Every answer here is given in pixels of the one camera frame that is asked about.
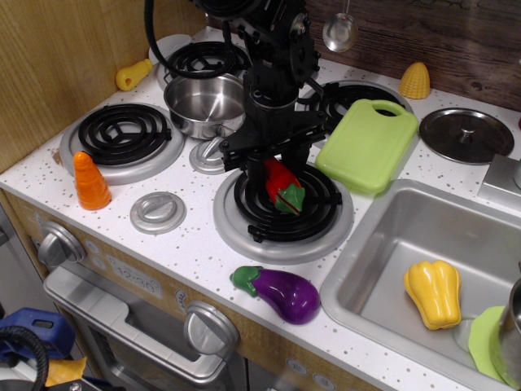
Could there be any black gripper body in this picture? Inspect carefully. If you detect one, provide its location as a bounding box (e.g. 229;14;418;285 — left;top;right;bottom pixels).
219;87;326;171

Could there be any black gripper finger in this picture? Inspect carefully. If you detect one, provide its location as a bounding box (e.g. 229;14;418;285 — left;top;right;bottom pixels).
280;143;312;178
245;159;268;197

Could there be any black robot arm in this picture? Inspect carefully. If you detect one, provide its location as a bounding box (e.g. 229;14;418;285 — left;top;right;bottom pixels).
196;1;325;191

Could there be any steel pot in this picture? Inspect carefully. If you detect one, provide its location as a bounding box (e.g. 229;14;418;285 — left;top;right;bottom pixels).
164;74;245;140

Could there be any purple toy eggplant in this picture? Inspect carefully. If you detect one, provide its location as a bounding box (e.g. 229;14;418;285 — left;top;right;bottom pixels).
230;266;321;325

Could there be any steel pot lid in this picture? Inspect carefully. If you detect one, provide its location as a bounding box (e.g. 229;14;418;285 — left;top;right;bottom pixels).
418;108;514;165

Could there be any silver stove knob centre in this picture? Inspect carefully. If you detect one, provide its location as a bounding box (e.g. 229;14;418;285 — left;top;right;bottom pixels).
189;137;225;175

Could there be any silver stove knob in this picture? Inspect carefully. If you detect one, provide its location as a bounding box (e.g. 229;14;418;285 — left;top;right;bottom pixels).
129;191;186;235
189;137;225;175

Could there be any front right black burner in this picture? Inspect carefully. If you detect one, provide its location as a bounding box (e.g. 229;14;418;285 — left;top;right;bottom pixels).
213;165;354;264

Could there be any black burner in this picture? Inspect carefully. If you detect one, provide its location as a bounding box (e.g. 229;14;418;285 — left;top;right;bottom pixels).
213;165;354;264
296;81;413;148
166;41;252;77
59;103;185;186

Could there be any green cutting board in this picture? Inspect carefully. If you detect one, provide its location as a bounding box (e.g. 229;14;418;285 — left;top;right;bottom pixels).
315;99;418;194

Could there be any back right black burner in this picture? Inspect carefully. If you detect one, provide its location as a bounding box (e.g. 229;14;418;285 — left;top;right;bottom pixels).
296;81;413;148

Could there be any back left black burner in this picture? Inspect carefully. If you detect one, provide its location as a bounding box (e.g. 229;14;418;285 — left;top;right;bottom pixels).
166;41;252;77

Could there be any silver stove knob front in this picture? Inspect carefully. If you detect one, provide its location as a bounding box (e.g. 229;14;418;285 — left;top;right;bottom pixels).
129;191;186;235

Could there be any hanging steel ladle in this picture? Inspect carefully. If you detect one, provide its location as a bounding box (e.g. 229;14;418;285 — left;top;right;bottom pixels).
322;0;359;53

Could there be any silver sink basin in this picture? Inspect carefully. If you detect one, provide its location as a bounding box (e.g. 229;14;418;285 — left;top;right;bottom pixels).
321;180;520;390

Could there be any yellow toy corn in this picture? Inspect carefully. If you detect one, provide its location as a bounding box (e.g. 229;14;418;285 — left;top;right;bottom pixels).
398;62;431;99

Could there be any front left black burner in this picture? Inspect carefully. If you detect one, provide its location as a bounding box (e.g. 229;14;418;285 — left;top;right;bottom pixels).
59;103;185;186

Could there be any orange toy carrot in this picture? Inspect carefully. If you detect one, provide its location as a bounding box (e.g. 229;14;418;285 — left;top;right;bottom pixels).
72;152;112;210

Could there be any right oven knob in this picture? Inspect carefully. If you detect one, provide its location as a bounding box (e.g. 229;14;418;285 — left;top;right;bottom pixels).
183;301;240;360

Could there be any oven knob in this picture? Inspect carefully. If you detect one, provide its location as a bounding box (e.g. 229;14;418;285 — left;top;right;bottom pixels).
183;301;240;360
38;222;86;267

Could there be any yellow toy bell pepper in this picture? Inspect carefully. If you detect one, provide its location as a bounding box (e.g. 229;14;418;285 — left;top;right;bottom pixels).
403;260;462;331

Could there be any silver faucet base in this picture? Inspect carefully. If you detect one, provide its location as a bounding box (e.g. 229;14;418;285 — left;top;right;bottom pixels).
478;155;520;210

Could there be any left oven knob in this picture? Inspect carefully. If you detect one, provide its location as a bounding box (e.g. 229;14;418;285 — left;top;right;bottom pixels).
38;222;86;267

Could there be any blue tool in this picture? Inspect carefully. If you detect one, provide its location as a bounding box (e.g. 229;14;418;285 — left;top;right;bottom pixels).
1;307;76;359

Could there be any green plate in sink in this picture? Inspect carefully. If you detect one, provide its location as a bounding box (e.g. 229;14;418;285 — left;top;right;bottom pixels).
468;306;505;383

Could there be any steel cup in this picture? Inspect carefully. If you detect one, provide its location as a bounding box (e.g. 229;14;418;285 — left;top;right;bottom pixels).
489;279;520;390

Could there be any silver oven door handle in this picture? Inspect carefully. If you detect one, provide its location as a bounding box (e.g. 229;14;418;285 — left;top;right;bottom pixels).
44;267;232;390

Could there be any black cable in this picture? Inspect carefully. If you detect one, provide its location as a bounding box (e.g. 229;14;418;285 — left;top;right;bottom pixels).
0;325;50;390

